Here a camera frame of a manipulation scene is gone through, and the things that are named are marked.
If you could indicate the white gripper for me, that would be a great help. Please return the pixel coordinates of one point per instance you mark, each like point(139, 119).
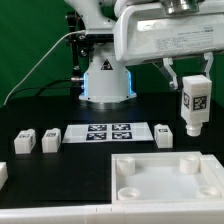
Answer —
point(145, 32)

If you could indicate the white square table top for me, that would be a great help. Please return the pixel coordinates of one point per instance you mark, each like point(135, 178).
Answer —
point(159, 178)

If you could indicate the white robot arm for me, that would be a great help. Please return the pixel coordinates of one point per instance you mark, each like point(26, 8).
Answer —
point(107, 82)

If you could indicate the white sheet with tags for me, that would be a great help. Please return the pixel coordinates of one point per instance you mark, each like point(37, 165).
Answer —
point(112, 132)

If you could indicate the white right wall rail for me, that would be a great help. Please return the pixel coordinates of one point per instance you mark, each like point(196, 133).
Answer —
point(212, 170)

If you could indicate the white wall rail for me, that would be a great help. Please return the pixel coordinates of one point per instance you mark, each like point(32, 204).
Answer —
point(212, 170)
point(202, 212)

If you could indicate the black camera stand pole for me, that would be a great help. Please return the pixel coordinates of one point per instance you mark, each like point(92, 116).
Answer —
point(75, 23)

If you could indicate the white front wall rail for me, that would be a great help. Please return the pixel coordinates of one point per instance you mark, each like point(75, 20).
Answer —
point(202, 212)

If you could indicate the white left wall block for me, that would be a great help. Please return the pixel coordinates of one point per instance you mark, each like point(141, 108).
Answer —
point(3, 174)

